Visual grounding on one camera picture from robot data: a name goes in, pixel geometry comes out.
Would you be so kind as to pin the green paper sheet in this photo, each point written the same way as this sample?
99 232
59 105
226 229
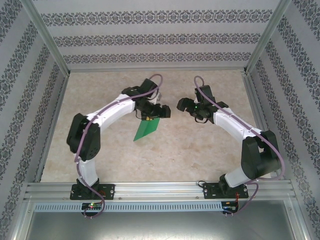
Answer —
146 130

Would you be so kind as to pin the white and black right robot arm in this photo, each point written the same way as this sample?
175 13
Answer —
235 177

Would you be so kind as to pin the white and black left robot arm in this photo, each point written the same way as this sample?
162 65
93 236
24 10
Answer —
87 172

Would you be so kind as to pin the grey metal sheet panel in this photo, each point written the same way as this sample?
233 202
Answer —
160 227

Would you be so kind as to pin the aluminium frame crossbar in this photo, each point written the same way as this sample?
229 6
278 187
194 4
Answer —
157 70

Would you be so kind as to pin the aluminium table side rail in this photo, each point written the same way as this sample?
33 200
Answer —
263 125
52 125

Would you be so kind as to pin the aluminium mounting rail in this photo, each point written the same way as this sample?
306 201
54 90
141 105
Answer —
160 188

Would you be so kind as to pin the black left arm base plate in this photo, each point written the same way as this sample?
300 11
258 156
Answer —
107 191

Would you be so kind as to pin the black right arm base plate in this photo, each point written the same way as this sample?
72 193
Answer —
209 193

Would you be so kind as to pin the aluminium frame post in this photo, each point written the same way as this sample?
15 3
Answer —
48 37
266 37

